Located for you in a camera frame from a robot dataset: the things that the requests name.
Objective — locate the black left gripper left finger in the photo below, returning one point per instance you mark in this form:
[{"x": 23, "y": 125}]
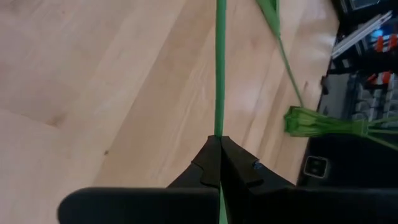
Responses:
[{"x": 140, "y": 207}]

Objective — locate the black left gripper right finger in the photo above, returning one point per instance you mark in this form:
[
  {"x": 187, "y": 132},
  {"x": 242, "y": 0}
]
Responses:
[{"x": 311, "y": 207}]

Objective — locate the green glass vase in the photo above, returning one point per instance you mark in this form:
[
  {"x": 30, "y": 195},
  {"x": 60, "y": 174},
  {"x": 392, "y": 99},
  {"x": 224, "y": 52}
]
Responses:
[{"x": 311, "y": 123}]

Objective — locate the red artificial tulip thick stem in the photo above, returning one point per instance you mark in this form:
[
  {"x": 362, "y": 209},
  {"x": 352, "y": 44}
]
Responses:
[{"x": 220, "y": 62}]

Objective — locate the small grey square device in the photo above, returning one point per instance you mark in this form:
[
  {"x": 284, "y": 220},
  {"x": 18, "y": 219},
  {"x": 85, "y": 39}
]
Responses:
[{"x": 315, "y": 167}]

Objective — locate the silver aluminium extrusion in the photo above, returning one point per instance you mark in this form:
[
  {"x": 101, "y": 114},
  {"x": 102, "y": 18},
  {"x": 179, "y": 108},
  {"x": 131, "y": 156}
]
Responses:
[{"x": 357, "y": 35}]

